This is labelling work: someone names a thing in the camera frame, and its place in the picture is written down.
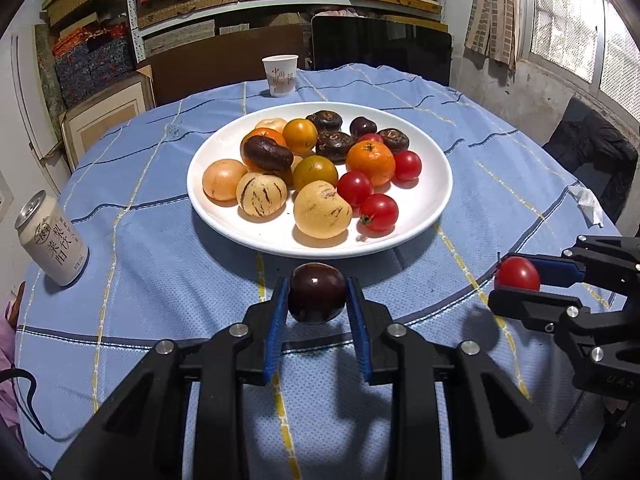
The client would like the purple-striped pepino melon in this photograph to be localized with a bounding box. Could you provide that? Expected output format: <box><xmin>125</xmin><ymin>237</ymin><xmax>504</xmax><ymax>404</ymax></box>
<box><xmin>236</xmin><ymin>171</ymin><xmax>289</xmax><ymax>218</ymax></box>

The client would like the white panel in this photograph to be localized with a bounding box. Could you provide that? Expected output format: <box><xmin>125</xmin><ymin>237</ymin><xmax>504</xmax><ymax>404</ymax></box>
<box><xmin>10</xmin><ymin>35</ymin><xmax>71</xmax><ymax>186</ymax></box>

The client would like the crumpled white tissue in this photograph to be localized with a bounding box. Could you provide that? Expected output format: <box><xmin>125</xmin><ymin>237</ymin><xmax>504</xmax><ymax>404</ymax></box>
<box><xmin>567</xmin><ymin>184</ymin><xmax>606</xmax><ymax>227</ymax></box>

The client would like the checked curtain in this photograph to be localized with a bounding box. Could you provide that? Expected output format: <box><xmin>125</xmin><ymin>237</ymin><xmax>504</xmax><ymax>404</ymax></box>
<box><xmin>464</xmin><ymin>0</ymin><xmax>533</xmax><ymax>73</ymax></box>

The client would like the dark purple tomato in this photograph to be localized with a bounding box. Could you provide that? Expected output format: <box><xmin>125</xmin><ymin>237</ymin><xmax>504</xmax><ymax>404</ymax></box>
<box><xmin>349</xmin><ymin>116</ymin><xmax>378</xmax><ymax>139</ymax></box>
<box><xmin>288</xmin><ymin>263</ymin><xmax>348</xmax><ymax>325</ymax></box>

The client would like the orange mandarin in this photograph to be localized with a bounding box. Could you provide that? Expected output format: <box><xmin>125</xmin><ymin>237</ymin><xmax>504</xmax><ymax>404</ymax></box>
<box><xmin>346</xmin><ymin>140</ymin><xmax>396</xmax><ymax>186</ymax></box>
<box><xmin>241</xmin><ymin>127</ymin><xmax>289</xmax><ymax>171</ymax></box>

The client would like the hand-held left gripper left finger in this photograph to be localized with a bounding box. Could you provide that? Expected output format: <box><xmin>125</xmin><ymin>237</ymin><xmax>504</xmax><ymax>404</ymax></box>
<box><xmin>52</xmin><ymin>276</ymin><xmax>291</xmax><ymax>480</ymax></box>

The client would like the black cloth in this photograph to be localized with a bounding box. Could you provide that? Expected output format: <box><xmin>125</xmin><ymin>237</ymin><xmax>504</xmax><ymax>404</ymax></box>
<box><xmin>542</xmin><ymin>96</ymin><xmax>640</xmax><ymax>236</ymax></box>

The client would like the green patterned board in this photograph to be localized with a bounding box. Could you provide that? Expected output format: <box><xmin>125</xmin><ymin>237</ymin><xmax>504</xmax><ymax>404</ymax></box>
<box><xmin>35</xmin><ymin>25</ymin><xmax>68</xmax><ymax>126</ymax></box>

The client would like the white metal shelf rack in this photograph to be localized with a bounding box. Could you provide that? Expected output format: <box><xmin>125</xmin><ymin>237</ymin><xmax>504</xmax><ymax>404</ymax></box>
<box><xmin>125</xmin><ymin>0</ymin><xmax>448</xmax><ymax>56</ymax></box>

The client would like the white drink can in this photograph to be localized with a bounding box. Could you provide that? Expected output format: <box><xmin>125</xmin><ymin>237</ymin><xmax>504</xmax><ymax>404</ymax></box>
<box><xmin>14</xmin><ymin>190</ymin><xmax>90</xmax><ymax>287</ymax></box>

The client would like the white paper cup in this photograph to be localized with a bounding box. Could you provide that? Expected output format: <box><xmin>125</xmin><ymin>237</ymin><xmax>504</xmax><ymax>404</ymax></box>
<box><xmin>262</xmin><ymin>54</ymin><xmax>299</xmax><ymax>98</ymax></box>

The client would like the purple cloth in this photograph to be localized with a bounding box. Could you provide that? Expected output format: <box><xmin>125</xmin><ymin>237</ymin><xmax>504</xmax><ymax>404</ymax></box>
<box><xmin>0</xmin><ymin>310</ymin><xmax>23</xmax><ymax>441</ymax></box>

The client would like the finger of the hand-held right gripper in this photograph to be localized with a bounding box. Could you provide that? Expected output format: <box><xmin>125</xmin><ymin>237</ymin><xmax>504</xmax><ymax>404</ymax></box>
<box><xmin>537</xmin><ymin>234</ymin><xmax>640</xmax><ymax>291</ymax></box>
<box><xmin>487</xmin><ymin>287</ymin><xmax>640</xmax><ymax>401</ymax></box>

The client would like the beige picture frame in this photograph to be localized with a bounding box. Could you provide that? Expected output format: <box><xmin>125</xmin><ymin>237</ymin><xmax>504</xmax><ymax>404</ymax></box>
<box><xmin>59</xmin><ymin>65</ymin><xmax>156</xmax><ymax>171</ymax></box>

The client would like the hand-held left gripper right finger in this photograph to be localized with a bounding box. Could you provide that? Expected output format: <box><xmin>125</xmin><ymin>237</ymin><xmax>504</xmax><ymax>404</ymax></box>
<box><xmin>346</xmin><ymin>276</ymin><xmax>583</xmax><ymax>480</ymax></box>

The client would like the white oval plate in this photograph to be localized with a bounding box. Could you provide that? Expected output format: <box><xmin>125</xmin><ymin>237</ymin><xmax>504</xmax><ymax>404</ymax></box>
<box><xmin>186</xmin><ymin>102</ymin><xmax>454</xmax><ymax>260</ymax></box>

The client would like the window with metal grille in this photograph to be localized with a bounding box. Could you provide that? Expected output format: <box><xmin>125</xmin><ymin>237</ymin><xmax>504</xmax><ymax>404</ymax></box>
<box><xmin>520</xmin><ymin>0</ymin><xmax>640</xmax><ymax>126</ymax></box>

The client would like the blue patterned storage box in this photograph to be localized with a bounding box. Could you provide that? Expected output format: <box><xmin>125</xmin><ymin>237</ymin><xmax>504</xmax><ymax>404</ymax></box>
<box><xmin>52</xmin><ymin>35</ymin><xmax>136</xmax><ymax>106</ymax></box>

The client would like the thick black cable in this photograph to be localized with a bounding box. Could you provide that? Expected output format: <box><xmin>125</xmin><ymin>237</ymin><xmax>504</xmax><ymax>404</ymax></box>
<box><xmin>0</xmin><ymin>367</ymin><xmax>48</xmax><ymax>436</ymax></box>

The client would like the black panel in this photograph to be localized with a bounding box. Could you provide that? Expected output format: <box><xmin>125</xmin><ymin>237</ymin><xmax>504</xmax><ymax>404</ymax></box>
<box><xmin>311</xmin><ymin>15</ymin><xmax>453</xmax><ymax>86</ymax></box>

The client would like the brown board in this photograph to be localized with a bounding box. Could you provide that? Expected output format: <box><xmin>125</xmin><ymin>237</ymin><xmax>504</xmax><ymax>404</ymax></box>
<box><xmin>137</xmin><ymin>25</ymin><xmax>313</xmax><ymax>106</ymax></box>

